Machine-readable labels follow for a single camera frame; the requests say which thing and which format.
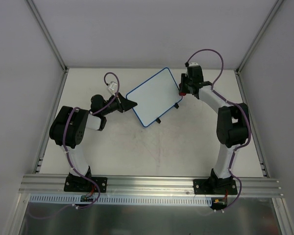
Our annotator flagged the white slotted cable duct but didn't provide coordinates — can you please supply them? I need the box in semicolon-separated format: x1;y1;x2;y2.
29;194;212;207

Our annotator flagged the whiteboard wire stand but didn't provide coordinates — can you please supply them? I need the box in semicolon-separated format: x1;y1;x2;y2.
155;103;179;124

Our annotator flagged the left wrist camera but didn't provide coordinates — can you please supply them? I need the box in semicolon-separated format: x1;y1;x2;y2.
107;81;119;95

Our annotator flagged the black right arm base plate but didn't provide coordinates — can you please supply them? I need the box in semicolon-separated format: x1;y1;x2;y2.
193;178;238;195

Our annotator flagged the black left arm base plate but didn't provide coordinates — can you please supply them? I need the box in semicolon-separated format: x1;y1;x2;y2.
64;174;108;193

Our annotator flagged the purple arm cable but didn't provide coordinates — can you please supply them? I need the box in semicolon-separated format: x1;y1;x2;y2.
186;49;253;213
26;72;121;218

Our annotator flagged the left aluminium frame post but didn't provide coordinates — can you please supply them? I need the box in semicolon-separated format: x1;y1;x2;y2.
25;0;68;72

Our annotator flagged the right aluminium frame post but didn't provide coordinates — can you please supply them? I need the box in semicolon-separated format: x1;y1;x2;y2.
236;0;285;75

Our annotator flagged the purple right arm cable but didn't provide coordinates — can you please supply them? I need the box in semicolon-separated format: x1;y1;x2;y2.
186;49;253;213

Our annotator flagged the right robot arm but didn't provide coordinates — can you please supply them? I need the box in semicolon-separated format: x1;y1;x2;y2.
179;63;251;195

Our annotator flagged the aluminium mounting rail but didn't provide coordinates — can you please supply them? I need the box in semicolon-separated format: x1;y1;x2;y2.
19;174;285;198

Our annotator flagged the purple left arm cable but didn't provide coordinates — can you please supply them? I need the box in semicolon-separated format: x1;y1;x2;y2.
26;72;121;218

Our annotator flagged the blue framed whiteboard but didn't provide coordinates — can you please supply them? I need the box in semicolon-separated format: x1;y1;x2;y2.
125;68;182;128

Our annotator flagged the aluminium frame post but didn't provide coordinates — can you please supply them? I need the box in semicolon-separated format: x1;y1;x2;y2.
236;0;285;75
25;0;68;72

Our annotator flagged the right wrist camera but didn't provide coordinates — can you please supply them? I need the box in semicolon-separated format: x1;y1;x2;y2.
185;62;199;68

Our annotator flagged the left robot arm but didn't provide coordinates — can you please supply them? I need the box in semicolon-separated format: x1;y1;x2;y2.
49;94;137;193

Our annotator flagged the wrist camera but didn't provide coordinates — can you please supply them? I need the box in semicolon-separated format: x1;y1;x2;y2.
107;81;119;95
185;62;199;68

